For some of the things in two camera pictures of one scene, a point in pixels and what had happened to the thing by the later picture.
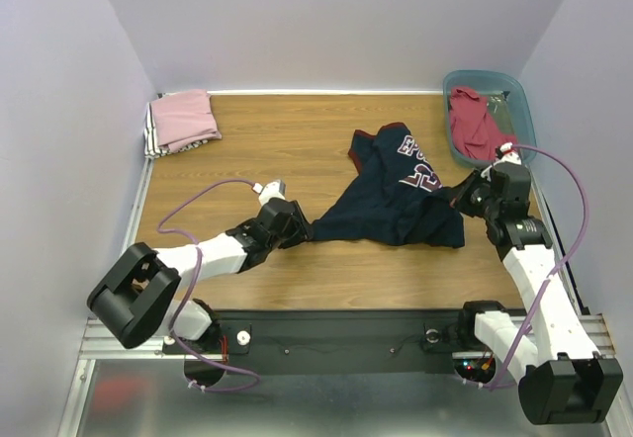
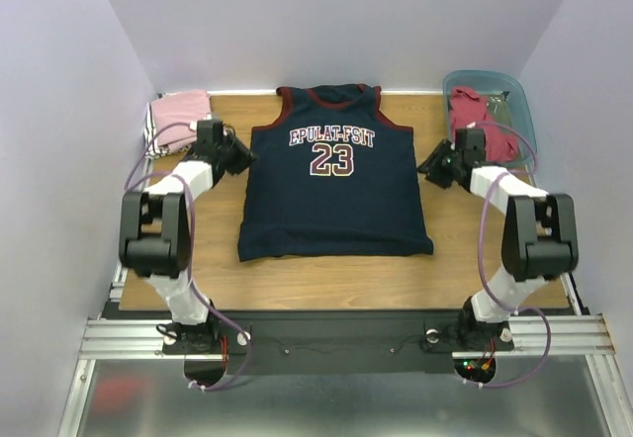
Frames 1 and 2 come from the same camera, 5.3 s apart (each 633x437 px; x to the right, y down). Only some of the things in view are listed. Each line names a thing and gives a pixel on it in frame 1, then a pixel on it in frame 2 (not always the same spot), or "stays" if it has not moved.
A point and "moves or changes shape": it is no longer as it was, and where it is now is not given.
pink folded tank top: [183, 118] stays
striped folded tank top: [152, 148] stays
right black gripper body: [468, 194] -> [436, 170]
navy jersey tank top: [397, 198] moves or changes shape
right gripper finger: [466, 191] -> [436, 165]
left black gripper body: [292, 232] -> [221, 152]
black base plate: [329, 341] stays
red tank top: [474, 131] stays
